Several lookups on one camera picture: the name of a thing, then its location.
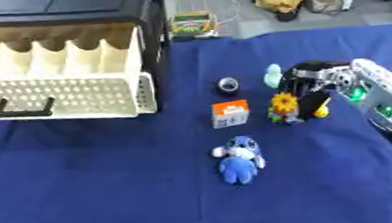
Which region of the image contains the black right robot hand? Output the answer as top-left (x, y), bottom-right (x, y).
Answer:
top-left (275, 59), bottom-right (348, 124)

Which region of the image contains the sunflower toy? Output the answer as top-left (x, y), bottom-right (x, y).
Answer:
top-left (265, 90), bottom-right (302, 127)

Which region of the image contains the pale compartment drawer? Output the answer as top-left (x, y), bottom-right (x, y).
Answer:
top-left (0, 24), bottom-right (160, 129)

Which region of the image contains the yellow toy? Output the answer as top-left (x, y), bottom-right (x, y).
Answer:
top-left (310, 97), bottom-right (334, 119)

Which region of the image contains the pale green toy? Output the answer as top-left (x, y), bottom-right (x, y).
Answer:
top-left (261, 63), bottom-right (285, 90)

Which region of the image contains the black tape roll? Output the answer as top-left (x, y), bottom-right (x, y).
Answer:
top-left (215, 76), bottom-right (243, 95)

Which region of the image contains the orange and white small box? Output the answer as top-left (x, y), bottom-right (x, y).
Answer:
top-left (209, 98), bottom-right (252, 130)

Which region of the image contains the tan bag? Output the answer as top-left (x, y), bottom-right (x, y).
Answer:
top-left (303, 0), bottom-right (347, 18)

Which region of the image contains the blue soft toy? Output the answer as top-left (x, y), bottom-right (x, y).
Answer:
top-left (208, 133), bottom-right (269, 187)

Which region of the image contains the green and yellow box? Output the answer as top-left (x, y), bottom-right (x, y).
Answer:
top-left (168, 8), bottom-right (222, 41)

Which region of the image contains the black cabinet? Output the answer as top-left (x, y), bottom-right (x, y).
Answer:
top-left (0, 0), bottom-right (177, 125)

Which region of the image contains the black drawer handle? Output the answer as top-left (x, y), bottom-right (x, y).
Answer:
top-left (0, 93), bottom-right (58, 121)

